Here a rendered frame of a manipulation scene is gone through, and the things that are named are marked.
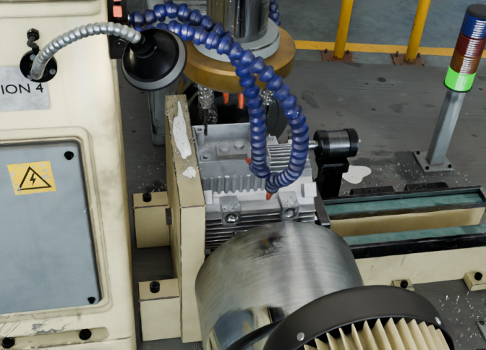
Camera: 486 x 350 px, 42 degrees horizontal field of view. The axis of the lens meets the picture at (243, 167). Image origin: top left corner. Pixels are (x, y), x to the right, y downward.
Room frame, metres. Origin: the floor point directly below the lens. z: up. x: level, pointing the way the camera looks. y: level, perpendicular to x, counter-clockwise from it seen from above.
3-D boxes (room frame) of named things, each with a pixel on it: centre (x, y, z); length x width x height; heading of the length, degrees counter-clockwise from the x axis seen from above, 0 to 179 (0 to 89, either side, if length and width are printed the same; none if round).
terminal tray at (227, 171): (0.85, 0.02, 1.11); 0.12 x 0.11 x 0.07; 102
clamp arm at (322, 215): (0.91, -0.12, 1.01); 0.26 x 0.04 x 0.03; 12
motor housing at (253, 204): (0.86, -0.02, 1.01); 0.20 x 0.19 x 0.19; 102
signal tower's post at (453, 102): (1.27, -0.48, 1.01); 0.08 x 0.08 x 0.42; 12
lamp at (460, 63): (1.27, -0.48, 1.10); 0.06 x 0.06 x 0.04
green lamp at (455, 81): (1.27, -0.48, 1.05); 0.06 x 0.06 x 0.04
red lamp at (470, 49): (1.27, -0.48, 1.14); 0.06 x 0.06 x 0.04
